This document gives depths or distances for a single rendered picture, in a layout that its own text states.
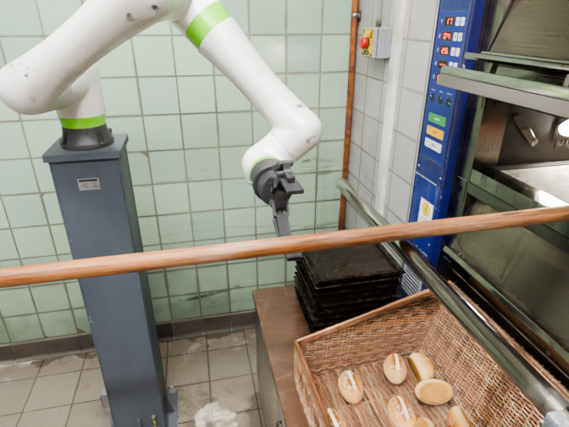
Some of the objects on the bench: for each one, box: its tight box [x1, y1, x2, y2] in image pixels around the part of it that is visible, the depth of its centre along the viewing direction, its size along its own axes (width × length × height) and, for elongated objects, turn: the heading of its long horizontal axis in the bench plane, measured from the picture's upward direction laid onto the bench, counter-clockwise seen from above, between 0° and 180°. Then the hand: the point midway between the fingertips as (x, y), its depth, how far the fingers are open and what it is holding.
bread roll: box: [415, 379, 453, 405], centre depth 114 cm, size 6×10×7 cm
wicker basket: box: [294, 280, 569, 427], centre depth 97 cm, size 49×56×28 cm
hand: (294, 224), depth 77 cm, fingers open, 13 cm apart
